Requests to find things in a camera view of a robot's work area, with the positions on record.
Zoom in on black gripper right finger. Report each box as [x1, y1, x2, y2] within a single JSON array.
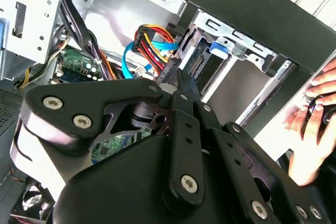
[[186, 73, 328, 224]]

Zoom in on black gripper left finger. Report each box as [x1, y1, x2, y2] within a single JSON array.
[[10, 69, 206, 205]]

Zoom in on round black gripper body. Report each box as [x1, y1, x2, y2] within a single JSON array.
[[52, 99, 253, 224]]

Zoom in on person's bare hand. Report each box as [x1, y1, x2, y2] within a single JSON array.
[[285, 59, 336, 187]]

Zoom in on hard disk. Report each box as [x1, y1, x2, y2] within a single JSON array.
[[181, 36, 230, 80]]

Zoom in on round black tool blue ring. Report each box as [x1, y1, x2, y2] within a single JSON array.
[[306, 95, 336, 133]]

